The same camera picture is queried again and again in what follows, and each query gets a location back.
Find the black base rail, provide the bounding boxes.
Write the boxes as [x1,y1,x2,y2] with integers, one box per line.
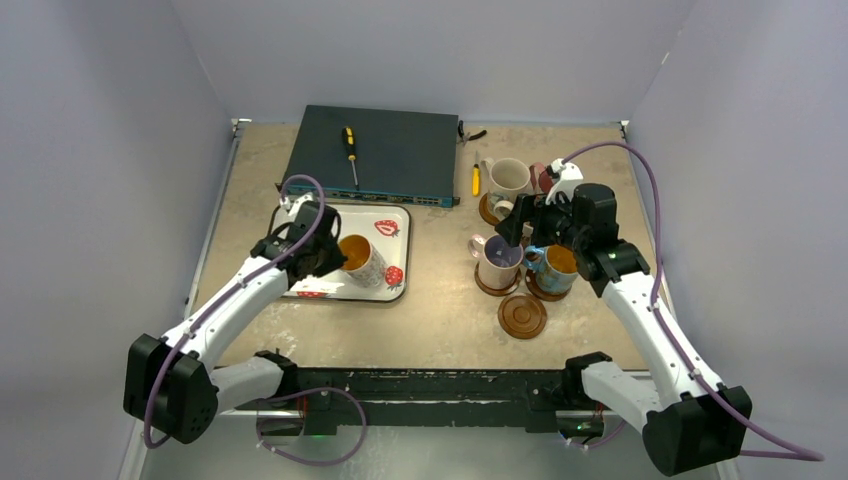
[236,366,616,441]

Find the black yellow long screwdriver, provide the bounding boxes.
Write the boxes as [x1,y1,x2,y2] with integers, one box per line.
[342,126,360,190]

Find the small yellow screwdriver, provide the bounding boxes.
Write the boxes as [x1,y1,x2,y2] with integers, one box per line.
[471,151,481,197]

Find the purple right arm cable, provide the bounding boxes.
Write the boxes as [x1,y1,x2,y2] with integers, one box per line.
[561,140,826,462]

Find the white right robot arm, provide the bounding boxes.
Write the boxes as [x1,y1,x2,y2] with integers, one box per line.
[495,183,752,476]

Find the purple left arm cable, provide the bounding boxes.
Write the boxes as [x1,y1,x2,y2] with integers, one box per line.
[142,174,327,450]

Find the pink mug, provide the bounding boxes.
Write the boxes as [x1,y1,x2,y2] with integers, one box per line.
[529,162,554,194]

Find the blue butterfly mug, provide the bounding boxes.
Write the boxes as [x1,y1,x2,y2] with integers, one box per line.
[524,245,579,294]

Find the wooden coaster front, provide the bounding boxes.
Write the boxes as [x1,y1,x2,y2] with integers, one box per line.
[497,294,548,340]

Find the black handled pliers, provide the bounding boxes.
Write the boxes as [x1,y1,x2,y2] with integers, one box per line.
[457,120,488,145]

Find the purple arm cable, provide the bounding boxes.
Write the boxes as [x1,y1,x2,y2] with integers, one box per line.
[142,174,327,450]
[561,140,826,462]

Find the white strawberry tray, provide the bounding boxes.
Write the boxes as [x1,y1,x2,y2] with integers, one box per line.
[283,203,412,303]

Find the purple interior mug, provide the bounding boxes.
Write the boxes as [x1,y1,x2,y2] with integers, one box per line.
[468,234,524,289]

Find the wooden coaster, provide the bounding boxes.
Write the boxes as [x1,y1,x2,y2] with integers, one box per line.
[478,193,505,226]
[474,265,521,297]
[497,294,548,340]
[524,270,571,302]

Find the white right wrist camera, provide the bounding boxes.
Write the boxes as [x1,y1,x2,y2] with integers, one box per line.
[545,158,584,205]

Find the cream floral mug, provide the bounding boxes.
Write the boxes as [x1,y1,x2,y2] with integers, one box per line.
[481,157,532,204]

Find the orange interior mug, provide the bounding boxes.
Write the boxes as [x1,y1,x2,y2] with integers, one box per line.
[338,234,387,288]

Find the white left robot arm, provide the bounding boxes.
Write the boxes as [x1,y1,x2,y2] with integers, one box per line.
[123,197,346,444]

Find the dark network switch box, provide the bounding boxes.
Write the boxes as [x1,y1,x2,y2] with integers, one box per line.
[282,105,460,208]

